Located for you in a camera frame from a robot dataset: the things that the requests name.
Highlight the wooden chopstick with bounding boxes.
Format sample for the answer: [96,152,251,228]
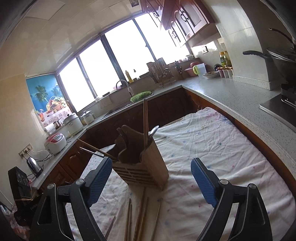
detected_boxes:
[133,188,146,241]
[77,138,118,161]
[105,216,116,240]
[124,199,132,241]

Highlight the chrome kitchen faucet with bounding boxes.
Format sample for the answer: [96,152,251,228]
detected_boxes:
[115,79,134,97]

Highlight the electric steel kettle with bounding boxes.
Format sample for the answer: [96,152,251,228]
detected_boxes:
[26,157,43,178]

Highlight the wooden chopstick on cloth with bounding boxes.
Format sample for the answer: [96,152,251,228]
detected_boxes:
[133,188,146,241]
[105,216,116,240]
[124,199,132,241]

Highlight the red white rice cooker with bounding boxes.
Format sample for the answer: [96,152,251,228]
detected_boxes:
[44,133,67,155]

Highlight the floral white tablecloth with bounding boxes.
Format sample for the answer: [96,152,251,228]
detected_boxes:
[64,106,296,241]

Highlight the large white cooker pot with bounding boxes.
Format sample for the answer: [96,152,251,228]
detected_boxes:
[63,113,83,136]

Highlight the wooden utensil holder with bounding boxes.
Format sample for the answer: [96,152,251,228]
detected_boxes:
[108,125,169,190]

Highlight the small white cooker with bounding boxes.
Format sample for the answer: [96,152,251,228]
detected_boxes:
[81,110,96,125]

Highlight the fruit poster window blind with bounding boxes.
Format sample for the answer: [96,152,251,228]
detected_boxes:
[26,74,72,127]

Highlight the metal fork in holder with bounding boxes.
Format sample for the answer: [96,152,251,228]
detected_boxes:
[116,128,128,145]

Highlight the gas stove top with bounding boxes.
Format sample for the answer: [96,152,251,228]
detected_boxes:
[259,84,296,132]

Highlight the green dish mat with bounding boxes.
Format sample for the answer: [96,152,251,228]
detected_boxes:
[130,91,152,103]

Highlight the green lid white pitcher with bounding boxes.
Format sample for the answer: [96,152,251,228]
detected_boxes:
[193,63,207,76]

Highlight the yellow dish soap bottle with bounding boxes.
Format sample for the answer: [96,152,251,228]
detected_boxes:
[125,70,134,83]

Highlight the yellow green bottle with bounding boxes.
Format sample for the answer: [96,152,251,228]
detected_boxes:
[220,51,232,67]

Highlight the pink plastic basin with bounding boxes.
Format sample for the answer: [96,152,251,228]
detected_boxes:
[185,61,200,77]

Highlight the dish drying rack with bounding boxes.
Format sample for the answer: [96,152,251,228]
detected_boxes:
[147,58,174,87]

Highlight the upper wooden cabinets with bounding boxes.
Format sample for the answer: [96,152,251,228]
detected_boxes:
[140,0,220,48]

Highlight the wall power socket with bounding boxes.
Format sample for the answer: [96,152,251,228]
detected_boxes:
[18,143,33,158]

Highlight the black wok with handle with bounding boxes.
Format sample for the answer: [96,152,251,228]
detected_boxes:
[242,27,296,79]

